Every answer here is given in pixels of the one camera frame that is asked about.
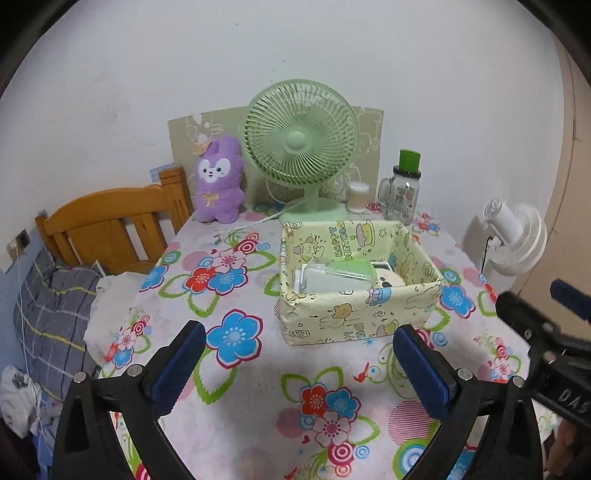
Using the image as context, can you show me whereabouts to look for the white power adapter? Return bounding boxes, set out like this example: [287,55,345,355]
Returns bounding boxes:
[302,267,370,294]

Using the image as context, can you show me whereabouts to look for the purple plush toy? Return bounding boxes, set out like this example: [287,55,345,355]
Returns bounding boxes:
[196,136,245,224]

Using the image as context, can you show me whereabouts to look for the white printed garment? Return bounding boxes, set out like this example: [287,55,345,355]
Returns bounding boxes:
[0,364,44,439]

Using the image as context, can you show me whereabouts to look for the patterned beige board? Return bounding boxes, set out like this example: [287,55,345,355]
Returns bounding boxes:
[167,105,385,217]

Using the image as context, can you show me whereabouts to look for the beige door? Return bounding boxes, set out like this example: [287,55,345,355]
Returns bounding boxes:
[522,41,591,315]

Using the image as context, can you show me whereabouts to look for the cotton swab container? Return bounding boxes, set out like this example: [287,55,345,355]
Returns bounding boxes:
[347,181,370,214]

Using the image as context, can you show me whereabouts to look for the white floor fan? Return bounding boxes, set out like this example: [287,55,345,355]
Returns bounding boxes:
[478,198,548,278]

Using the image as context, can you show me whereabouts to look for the wooden bed headboard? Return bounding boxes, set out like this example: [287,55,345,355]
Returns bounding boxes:
[35,167,195,278]

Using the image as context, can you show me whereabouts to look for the floral tablecloth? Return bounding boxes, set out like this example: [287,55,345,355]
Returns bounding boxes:
[90,210,561,480]

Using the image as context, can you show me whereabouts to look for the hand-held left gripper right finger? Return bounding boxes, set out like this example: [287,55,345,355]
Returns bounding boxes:
[392,324,546,480]

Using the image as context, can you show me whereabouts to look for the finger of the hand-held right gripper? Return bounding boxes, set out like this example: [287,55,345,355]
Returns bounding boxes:
[495,290,564,356]
[549,278,591,324]

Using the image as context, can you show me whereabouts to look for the person's right hand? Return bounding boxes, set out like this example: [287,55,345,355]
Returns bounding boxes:
[545,418,580,480]

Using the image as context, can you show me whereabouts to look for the grey plaid blanket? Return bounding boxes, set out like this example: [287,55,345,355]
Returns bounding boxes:
[11,249,105,402]

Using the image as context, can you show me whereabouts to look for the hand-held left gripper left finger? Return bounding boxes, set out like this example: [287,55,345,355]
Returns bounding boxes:
[52,320,207,480]

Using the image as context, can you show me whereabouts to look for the yellow printed storage box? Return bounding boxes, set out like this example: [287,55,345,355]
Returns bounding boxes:
[276,219,445,347]

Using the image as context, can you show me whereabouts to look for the white fan power cable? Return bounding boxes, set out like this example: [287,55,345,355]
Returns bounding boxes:
[215,210,287,241]

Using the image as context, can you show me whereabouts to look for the glass jar with green lid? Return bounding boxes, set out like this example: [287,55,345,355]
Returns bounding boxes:
[378,149,422,222]

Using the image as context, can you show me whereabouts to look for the green desk fan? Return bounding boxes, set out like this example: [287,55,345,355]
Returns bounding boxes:
[243,79,361,227]

